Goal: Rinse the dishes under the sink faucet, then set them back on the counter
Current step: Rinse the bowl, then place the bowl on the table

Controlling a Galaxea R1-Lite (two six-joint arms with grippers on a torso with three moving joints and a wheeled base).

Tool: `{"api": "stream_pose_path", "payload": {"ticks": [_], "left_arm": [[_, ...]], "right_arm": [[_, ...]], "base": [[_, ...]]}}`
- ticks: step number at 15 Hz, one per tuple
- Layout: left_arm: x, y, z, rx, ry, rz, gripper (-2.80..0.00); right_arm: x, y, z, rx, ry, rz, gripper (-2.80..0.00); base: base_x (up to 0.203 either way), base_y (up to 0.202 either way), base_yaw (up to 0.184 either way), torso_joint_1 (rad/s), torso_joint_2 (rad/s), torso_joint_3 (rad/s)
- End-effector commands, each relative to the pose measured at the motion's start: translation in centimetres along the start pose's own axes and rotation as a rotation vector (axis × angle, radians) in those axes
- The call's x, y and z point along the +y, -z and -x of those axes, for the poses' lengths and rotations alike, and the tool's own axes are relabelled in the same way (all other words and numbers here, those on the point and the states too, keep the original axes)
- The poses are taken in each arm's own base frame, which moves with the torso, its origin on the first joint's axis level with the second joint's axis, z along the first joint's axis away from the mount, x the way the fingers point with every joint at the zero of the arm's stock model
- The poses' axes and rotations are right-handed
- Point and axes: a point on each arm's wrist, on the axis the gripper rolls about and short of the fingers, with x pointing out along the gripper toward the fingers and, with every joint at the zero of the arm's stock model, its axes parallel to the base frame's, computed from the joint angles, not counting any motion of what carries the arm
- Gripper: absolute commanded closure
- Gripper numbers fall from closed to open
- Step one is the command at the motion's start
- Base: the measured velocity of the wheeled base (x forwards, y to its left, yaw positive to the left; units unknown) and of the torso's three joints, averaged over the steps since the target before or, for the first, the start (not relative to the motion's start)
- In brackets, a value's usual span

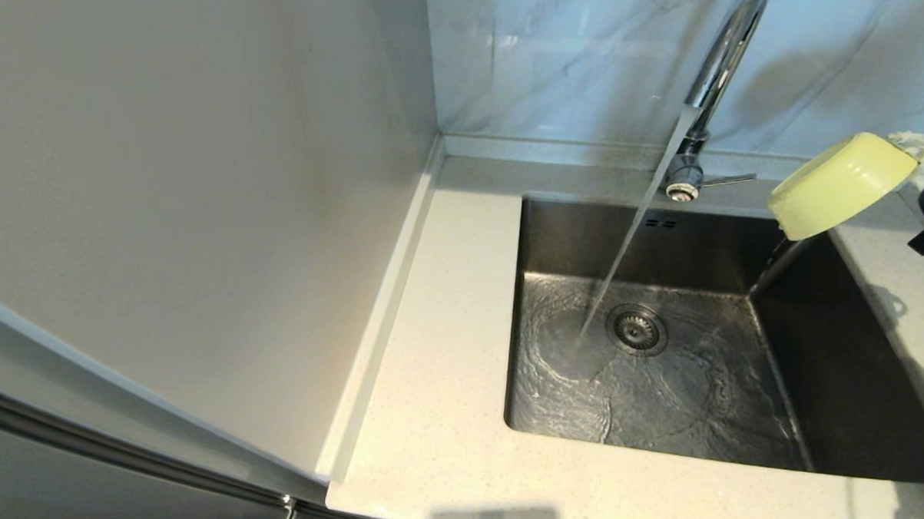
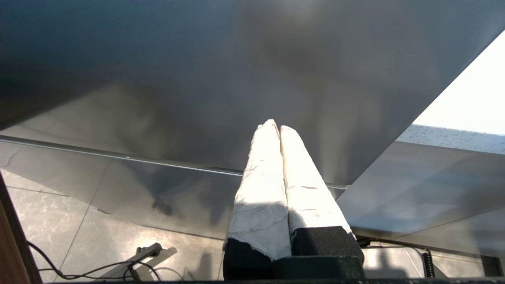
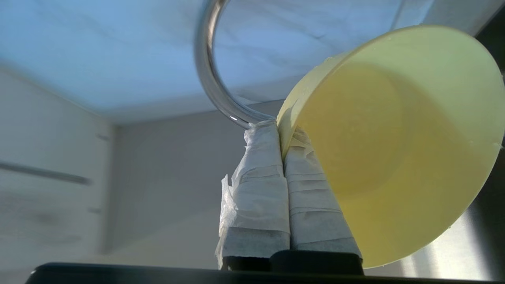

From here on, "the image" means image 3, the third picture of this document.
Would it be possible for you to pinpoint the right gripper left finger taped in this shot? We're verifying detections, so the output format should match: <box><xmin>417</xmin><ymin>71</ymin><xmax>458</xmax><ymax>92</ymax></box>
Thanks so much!
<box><xmin>215</xmin><ymin>120</ymin><xmax>291</xmax><ymax>271</ymax></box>

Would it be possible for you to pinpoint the pale yellow plastic bowl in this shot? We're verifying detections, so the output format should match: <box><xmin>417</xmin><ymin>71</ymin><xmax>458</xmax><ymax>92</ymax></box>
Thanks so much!
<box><xmin>276</xmin><ymin>25</ymin><xmax>505</xmax><ymax>269</ymax></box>

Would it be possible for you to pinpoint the chrome gooseneck faucet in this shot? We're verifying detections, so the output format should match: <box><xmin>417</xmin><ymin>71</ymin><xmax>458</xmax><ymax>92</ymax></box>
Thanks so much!
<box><xmin>195</xmin><ymin>0</ymin><xmax>277</xmax><ymax>129</ymax></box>

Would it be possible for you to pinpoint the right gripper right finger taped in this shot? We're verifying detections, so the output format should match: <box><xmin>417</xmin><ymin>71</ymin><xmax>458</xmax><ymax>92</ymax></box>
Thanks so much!
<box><xmin>271</xmin><ymin>126</ymin><xmax>363</xmax><ymax>275</ymax></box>

